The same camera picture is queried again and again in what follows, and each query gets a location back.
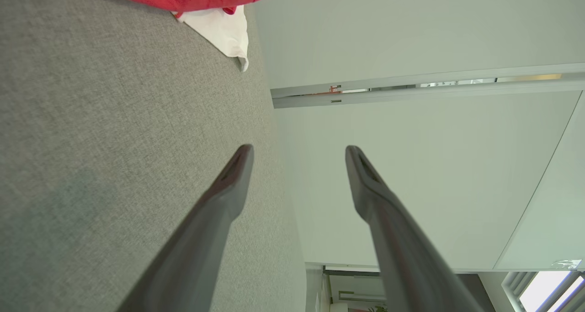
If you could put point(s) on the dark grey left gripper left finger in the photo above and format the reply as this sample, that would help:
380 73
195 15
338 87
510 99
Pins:
196 257

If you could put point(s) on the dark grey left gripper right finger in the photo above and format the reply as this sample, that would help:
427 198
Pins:
411 266

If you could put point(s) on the bright window with blinds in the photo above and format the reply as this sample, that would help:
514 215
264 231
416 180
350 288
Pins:
548 293

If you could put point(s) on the grey metal partition rail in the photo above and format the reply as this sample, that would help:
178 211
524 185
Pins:
457 90

